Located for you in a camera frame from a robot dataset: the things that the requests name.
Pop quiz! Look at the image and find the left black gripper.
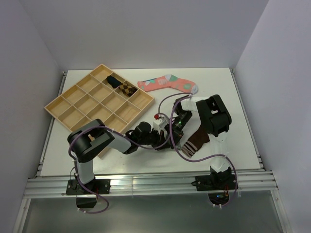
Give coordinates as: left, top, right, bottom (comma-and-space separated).
138, 128, 170, 151

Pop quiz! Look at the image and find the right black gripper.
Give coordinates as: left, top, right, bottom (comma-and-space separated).
165, 110, 193, 149

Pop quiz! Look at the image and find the brown striped sock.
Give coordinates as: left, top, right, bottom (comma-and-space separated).
181, 125, 210, 158

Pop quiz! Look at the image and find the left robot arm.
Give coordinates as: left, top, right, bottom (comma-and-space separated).
67, 119, 168, 194

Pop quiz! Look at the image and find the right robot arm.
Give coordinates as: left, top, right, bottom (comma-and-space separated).
169, 94, 237, 189

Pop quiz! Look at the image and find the pink patterned sock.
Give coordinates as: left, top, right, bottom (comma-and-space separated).
138, 74, 199, 94

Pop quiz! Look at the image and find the brown argyle rolled sock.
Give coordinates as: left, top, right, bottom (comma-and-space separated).
118, 83, 137, 97

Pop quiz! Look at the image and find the wooden compartment tray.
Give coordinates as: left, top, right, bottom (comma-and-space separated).
44, 64, 155, 160

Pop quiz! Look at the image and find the dark blue rolled sock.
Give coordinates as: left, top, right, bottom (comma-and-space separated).
106, 75, 122, 89

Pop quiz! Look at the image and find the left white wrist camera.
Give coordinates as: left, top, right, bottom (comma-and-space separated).
153, 113, 169, 133

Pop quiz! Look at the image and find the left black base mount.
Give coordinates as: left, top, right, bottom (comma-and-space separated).
66, 178, 111, 209

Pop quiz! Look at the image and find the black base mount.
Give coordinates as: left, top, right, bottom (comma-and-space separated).
66, 178, 111, 209
191, 173, 238, 206

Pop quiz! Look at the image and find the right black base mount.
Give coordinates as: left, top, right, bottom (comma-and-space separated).
191, 173, 238, 206

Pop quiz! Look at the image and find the aluminium frame rail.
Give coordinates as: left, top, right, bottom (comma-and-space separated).
23, 170, 278, 199

